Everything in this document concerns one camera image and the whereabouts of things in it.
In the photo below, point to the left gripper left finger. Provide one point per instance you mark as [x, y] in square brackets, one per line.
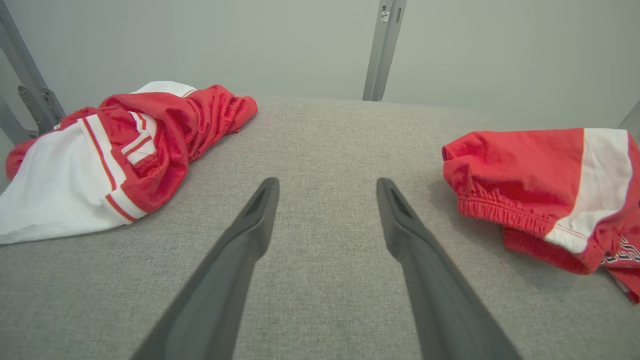
[225, 280]

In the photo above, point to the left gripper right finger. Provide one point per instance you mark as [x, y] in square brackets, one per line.
[430, 280]

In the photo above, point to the red trousers with white stripes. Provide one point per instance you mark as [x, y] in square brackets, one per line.
[150, 150]

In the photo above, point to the folded red and white garment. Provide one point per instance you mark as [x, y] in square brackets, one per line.
[510, 170]

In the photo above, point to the grey metal partition post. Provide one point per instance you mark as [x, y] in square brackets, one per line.
[382, 50]

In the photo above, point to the grey metal post with bracket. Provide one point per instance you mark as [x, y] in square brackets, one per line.
[22, 65]

